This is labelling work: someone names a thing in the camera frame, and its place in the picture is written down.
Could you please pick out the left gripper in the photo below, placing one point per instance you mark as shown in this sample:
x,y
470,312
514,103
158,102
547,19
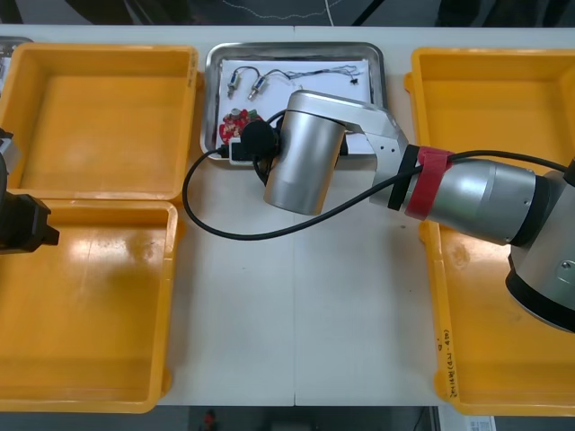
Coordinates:
x,y
24,224

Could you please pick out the steel tray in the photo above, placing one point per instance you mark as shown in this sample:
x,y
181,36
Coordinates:
x,y
213,90

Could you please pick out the small metal solenoid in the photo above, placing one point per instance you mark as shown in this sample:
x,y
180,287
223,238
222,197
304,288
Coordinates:
x,y
233,82
258,85

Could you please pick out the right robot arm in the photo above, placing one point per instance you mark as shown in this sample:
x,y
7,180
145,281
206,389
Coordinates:
x,y
305,148

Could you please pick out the round red circuit board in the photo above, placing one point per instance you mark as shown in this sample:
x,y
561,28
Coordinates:
x,y
233,123

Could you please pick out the small red object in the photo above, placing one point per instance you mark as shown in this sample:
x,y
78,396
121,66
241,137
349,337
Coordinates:
x,y
208,419

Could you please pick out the white sheet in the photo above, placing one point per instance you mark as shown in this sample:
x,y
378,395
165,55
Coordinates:
x,y
278,90

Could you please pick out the black pole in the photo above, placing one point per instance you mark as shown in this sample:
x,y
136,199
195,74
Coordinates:
x,y
366,11

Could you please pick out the yellow-orange plastic bin with handwriting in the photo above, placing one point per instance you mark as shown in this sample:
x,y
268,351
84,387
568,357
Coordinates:
x,y
476,323

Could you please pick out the white printed label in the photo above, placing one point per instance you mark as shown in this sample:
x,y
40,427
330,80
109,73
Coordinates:
x,y
480,423

